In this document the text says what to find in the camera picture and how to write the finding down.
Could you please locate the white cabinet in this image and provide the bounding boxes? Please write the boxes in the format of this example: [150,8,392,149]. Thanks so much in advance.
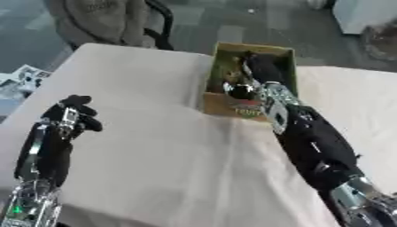
[331,0,397,35]

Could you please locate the tan cardboard box green inside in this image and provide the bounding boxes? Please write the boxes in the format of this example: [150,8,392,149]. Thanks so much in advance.
[197,41,301,122]

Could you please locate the printed white papers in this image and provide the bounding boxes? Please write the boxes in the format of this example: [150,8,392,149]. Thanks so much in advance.
[0,64,55,101]

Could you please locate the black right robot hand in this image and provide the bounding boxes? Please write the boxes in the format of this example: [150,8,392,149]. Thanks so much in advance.
[222,51,287,100]

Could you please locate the tan toy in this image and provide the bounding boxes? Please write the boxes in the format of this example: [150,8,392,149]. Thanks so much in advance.
[220,66,247,85]

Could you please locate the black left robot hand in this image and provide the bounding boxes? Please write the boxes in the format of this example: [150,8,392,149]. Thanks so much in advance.
[12,94,105,189]

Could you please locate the black chair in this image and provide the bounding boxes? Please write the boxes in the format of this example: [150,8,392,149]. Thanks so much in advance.
[141,0,177,51]

